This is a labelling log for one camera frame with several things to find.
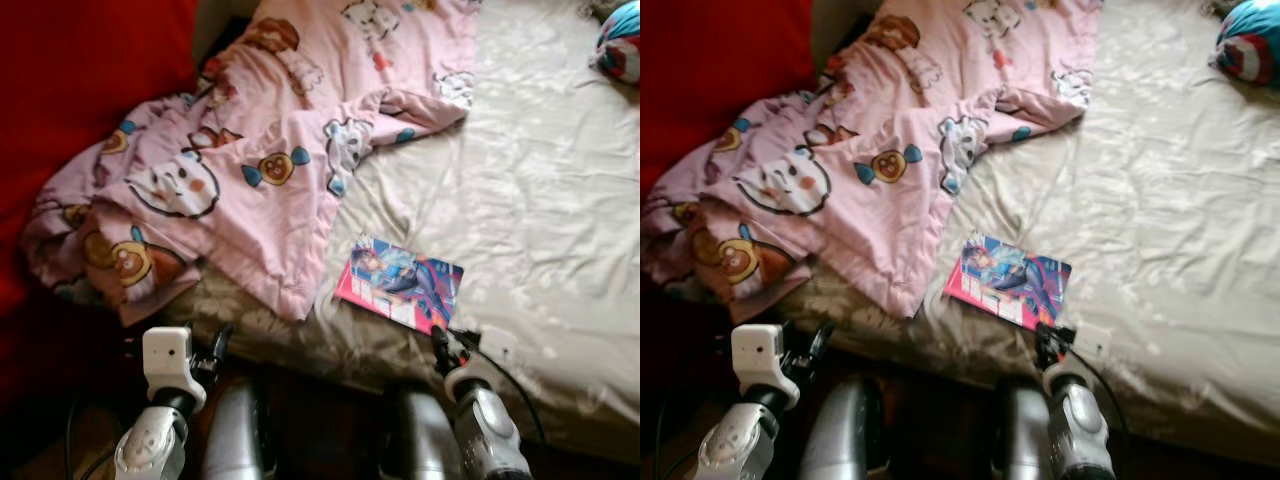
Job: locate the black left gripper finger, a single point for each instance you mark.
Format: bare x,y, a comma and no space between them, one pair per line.
821,340
222,343

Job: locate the colourful anime cover book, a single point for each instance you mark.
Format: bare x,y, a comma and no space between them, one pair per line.
400,280
1005,280

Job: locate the silver robot right leg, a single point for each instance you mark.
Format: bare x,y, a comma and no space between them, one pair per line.
1020,440
420,440

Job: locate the beige floral bed sheet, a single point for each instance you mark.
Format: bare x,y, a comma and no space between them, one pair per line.
1170,200
540,200

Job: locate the pink cartoon print blanket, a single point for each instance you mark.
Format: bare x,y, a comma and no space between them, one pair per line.
870,120
250,120

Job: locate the red fabric cushion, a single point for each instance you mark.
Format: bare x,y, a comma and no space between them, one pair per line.
80,70
720,70

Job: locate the red white blue striped pillow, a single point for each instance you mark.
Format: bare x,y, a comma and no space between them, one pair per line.
620,45
1250,45

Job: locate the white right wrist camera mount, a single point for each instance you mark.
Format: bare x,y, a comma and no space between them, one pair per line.
470,375
1062,378

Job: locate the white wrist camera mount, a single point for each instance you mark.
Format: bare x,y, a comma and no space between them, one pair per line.
470,375
757,352
1062,378
167,355

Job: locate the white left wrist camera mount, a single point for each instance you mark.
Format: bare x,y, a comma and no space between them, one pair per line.
757,352
167,355

